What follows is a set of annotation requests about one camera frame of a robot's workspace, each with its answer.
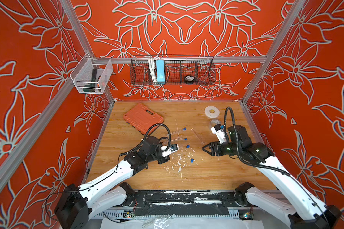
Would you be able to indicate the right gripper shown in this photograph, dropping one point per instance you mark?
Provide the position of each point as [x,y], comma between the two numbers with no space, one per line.
[212,149]

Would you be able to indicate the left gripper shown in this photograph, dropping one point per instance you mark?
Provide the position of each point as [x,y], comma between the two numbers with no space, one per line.
[164,161]

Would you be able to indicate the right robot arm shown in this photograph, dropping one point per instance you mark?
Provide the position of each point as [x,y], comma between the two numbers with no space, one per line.
[303,210]

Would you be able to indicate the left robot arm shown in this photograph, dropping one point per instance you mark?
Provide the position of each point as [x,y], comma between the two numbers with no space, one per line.
[78,204]

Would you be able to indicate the clear packing tape roll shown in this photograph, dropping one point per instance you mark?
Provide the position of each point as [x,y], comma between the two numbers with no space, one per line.
[214,122]

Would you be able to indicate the orange plastic tool case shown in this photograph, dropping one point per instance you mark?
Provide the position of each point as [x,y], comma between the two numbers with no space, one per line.
[142,118]

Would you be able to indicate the white foam tape roll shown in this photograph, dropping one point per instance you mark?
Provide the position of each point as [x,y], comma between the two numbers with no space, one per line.
[212,112]

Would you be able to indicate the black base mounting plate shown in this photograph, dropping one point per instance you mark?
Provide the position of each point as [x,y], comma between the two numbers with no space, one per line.
[189,203]

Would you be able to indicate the light blue box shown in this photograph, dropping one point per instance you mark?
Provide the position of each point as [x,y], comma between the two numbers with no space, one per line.
[160,71]

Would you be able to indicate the dark green tool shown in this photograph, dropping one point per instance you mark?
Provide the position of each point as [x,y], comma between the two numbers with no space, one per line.
[90,87]

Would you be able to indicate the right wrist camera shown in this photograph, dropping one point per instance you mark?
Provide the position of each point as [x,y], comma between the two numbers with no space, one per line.
[218,130]

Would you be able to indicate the black wire basket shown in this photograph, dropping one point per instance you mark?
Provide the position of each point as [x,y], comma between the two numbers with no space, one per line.
[143,69]

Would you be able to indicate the clear acrylic wall box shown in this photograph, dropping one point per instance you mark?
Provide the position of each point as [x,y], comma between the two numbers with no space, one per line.
[82,73]

